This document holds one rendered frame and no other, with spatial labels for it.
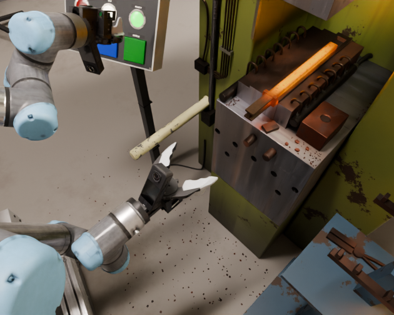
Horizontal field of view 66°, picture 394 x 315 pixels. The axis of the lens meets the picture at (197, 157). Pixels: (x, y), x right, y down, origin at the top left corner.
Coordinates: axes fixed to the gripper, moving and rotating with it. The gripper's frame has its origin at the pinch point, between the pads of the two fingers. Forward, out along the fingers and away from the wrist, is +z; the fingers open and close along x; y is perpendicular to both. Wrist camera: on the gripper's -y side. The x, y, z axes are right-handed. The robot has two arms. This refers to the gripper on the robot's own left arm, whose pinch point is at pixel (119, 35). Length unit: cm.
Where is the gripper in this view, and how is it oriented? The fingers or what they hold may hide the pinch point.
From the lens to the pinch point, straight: 97.8
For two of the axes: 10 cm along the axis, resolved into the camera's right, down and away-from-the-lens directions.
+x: -9.4, -2.9, 1.9
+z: 3.0, -4.0, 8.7
